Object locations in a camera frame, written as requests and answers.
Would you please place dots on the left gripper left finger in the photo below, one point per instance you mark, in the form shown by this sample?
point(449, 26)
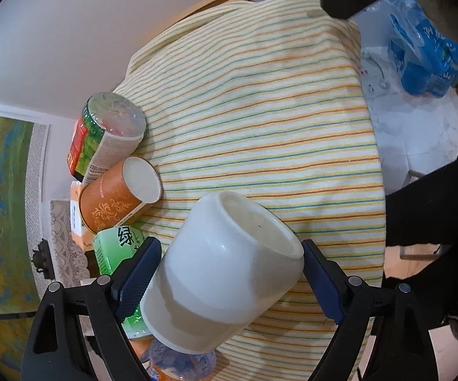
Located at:
point(56, 349)

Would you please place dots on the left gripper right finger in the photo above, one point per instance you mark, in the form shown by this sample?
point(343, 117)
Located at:
point(402, 348)

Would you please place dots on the white ceramic cup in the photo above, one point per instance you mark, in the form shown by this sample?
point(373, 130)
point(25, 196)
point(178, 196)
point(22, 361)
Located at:
point(230, 261)

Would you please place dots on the orange paper cup right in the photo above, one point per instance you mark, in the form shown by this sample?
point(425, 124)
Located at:
point(121, 194)

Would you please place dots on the red green instant noodle cup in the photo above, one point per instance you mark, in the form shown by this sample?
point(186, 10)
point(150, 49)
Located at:
point(108, 131)

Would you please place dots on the blue plastic bag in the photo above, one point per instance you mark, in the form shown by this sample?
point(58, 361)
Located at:
point(425, 60)

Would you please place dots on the lace covered side table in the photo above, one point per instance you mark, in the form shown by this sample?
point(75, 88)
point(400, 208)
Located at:
point(72, 265)

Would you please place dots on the black tea set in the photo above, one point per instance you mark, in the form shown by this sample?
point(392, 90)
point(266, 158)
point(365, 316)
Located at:
point(42, 260)

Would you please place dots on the blue orange soda bottle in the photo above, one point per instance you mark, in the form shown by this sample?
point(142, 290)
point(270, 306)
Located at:
point(168, 364)

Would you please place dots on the orange tissue pack right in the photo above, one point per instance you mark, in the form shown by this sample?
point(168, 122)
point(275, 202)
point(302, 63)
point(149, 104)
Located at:
point(79, 231)

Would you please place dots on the striped yellow tablecloth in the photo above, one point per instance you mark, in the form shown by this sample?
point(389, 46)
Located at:
point(264, 99)

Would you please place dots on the landscape painting right panel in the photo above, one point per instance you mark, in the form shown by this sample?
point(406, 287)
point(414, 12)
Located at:
point(22, 149)

